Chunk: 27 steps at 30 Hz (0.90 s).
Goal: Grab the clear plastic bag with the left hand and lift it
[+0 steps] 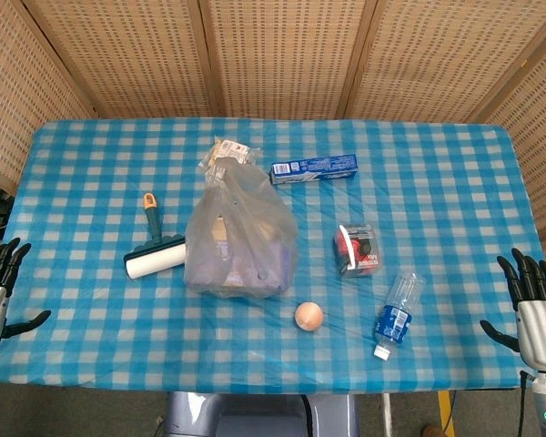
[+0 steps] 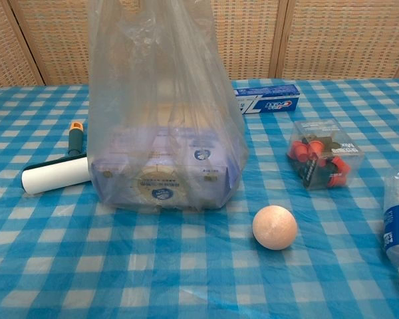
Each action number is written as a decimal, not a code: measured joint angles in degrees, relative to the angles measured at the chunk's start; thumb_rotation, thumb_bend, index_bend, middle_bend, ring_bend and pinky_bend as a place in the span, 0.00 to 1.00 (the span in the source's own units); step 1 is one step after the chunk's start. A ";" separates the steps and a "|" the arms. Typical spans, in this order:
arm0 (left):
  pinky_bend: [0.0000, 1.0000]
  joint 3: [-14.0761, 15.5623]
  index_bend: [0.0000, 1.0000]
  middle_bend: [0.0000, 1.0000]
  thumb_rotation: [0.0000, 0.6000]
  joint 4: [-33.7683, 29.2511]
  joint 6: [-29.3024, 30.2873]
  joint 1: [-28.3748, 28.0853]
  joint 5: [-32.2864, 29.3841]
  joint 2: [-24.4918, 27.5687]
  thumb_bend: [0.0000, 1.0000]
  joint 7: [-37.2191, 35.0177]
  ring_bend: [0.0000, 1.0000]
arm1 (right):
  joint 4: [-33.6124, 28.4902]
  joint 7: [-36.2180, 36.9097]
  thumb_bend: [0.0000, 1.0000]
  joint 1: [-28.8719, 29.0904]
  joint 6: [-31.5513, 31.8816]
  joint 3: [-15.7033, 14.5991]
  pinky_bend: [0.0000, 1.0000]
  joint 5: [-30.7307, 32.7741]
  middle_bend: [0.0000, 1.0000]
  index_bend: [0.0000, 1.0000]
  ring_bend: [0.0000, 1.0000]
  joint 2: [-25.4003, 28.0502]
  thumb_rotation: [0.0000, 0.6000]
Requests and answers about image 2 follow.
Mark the blue Crest toothpaste box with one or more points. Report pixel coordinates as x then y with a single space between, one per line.
272 99

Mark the blue white checkered tablecloth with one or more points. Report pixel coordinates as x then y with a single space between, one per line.
186 266

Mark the woven rattan folding screen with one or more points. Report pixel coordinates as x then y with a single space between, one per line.
319 36

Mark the purple tissue box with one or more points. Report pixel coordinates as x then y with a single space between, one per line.
159 176

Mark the clear box of orange capsules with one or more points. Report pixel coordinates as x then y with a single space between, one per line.
324 156

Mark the translucent gray plastic bag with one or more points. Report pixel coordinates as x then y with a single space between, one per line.
159 99

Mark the pale orange ball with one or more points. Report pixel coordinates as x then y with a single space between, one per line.
274 226

